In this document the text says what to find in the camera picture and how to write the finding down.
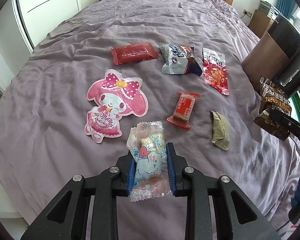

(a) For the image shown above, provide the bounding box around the brown chocolate snack packet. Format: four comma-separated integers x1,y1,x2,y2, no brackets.
254,75,292,141

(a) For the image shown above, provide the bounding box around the gold green snack packet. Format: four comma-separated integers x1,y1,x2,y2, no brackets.
210,111,230,151

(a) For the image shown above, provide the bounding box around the clear blue candy packet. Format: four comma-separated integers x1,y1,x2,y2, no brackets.
126,121,171,202

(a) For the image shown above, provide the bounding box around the small red hawthorn snack packet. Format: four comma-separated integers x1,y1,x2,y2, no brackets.
167,91,200,131

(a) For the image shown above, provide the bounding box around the red spicy strip snack packet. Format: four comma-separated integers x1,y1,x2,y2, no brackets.
203,48,229,95

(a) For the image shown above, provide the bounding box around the pink My Melody snack bag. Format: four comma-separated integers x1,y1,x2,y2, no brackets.
84,69,148,144

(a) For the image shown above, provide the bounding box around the silver blue cookie packet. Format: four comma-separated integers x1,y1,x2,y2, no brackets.
159,43,203,76

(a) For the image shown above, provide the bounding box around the dark red snack packet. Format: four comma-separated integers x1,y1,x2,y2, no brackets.
110,42,159,66

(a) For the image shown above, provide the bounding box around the green tray box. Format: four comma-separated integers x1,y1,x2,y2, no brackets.
289,92,300,122

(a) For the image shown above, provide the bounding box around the black and bronze trash bin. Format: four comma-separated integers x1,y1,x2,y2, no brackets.
242,15,300,98

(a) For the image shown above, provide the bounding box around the wooden drawer nightstand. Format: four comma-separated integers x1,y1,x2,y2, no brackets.
248,10,274,38

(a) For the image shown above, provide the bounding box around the purple bed duvet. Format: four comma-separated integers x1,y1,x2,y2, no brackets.
0,0,300,228

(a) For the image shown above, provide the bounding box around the white sliding wardrobe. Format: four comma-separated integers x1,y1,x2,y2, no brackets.
12,0,98,51

